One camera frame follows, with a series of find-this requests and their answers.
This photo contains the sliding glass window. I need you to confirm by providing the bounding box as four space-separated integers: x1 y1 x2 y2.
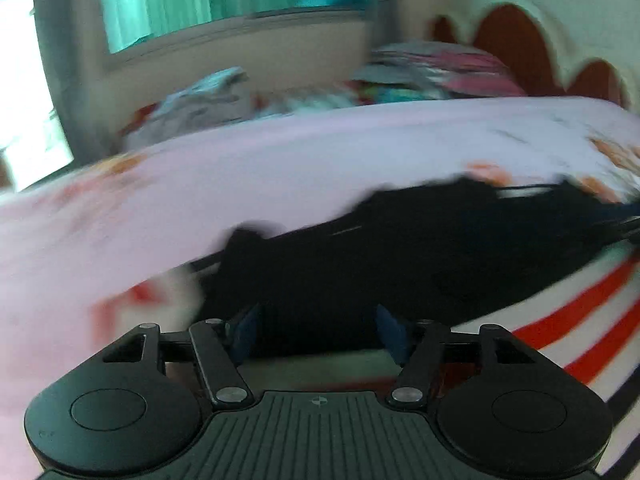
97 0 373 56

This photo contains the red and white headboard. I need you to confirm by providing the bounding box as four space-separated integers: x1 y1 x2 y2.
427 2 628 108

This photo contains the striped cushion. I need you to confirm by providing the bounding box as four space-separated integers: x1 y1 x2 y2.
255 87 361 116

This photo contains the pile of grey clothes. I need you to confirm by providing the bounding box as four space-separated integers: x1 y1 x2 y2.
120 66 261 148

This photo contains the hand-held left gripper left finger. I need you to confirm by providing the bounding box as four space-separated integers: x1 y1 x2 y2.
102 304 262 407

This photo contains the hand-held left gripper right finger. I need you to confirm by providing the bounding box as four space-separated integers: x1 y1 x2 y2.
375 305 538 405

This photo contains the black garment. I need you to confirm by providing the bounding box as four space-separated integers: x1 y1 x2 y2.
92 175 640 478

